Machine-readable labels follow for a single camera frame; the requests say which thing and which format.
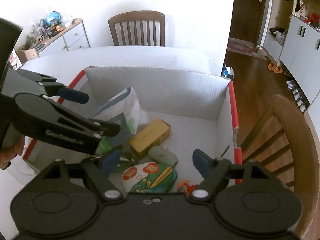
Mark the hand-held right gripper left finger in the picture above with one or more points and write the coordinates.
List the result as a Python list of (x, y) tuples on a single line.
[(111, 160)]

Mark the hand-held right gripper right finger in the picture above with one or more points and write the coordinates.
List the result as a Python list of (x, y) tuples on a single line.
[(201, 162)]

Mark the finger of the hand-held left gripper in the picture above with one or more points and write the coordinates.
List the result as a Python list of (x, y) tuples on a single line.
[(75, 96), (105, 128)]

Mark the clear plastic bag with cards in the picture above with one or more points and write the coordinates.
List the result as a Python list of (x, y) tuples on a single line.
[(132, 107)]

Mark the white and green printed pouch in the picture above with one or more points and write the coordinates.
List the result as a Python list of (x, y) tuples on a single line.
[(150, 177)]

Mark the yellow carton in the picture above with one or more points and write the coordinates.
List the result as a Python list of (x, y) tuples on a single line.
[(150, 136)]

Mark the red and white cardboard box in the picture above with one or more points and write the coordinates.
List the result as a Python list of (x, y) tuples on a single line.
[(162, 92)]

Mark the person's left hand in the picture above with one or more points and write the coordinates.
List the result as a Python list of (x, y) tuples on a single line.
[(7, 158)]

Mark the orange toy figure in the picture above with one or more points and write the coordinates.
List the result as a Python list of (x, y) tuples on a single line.
[(187, 187)]

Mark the red printed carton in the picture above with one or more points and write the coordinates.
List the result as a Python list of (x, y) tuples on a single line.
[(14, 60)]

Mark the brown cardboard box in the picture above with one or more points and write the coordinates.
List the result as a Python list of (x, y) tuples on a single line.
[(28, 54)]

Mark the white and wood sideboard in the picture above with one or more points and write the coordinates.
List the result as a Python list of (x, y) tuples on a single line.
[(72, 35)]

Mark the pile of small toys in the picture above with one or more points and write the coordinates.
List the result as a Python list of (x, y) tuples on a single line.
[(43, 30)]

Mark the blue and white floor box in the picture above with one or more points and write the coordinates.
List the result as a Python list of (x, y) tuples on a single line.
[(227, 72)]

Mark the wooden slat-back chair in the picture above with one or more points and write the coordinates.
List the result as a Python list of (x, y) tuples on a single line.
[(287, 120), (137, 18)]

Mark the row of white shoes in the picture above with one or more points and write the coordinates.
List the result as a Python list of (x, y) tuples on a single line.
[(297, 95)]

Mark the pair of orange slippers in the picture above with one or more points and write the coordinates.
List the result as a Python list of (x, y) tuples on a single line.
[(274, 67)]

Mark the patterned red rug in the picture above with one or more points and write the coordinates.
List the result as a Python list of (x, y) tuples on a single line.
[(243, 48)]

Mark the pair of beige slippers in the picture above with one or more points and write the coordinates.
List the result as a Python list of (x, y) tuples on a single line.
[(261, 50)]

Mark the white shoe cabinet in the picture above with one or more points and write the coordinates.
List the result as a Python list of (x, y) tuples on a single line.
[(300, 50)]

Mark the dark wooden door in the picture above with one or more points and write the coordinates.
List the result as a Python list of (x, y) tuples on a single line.
[(250, 10)]

